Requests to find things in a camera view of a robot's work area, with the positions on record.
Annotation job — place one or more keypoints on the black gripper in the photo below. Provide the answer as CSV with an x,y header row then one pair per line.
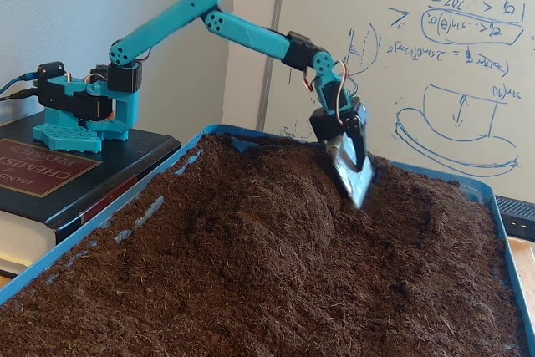
x,y
325,126

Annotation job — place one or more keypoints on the brown soil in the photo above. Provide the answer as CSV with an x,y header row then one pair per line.
x,y
251,269

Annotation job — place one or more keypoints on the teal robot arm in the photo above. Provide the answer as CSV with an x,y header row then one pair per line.
x,y
167,22

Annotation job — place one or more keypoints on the whiteboard with blue drawings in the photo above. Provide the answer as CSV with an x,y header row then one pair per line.
x,y
317,18

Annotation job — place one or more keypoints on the black vented box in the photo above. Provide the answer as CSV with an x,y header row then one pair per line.
x,y
518,217

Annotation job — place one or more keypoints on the black chemistry physics handbook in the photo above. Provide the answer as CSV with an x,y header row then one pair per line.
x,y
42,169

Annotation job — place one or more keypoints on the blue plastic tray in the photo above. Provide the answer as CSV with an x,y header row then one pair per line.
x,y
29,274

